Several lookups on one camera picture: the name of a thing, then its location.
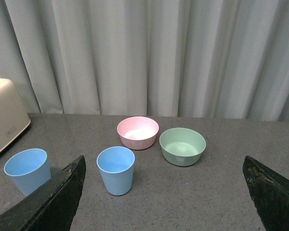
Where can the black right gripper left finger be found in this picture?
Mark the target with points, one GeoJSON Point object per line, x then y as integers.
{"type": "Point", "coordinates": [52, 206]}

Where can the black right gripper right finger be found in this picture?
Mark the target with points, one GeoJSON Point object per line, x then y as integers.
{"type": "Point", "coordinates": [270, 193]}

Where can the blue plastic cup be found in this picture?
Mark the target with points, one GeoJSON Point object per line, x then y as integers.
{"type": "Point", "coordinates": [28, 170]}
{"type": "Point", "coordinates": [116, 166]}

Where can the cream two-slot toaster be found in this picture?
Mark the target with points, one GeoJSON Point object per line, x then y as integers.
{"type": "Point", "coordinates": [14, 118]}

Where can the green plastic bowl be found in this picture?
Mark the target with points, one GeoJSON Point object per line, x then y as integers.
{"type": "Point", "coordinates": [182, 146]}

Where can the pink plastic bowl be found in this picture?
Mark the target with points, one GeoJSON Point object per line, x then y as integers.
{"type": "Point", "coordinates": [138, 132]}

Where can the grey pleated curtain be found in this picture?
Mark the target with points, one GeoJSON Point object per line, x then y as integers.
{"type": "Point", "coordinates": [193, 58]}

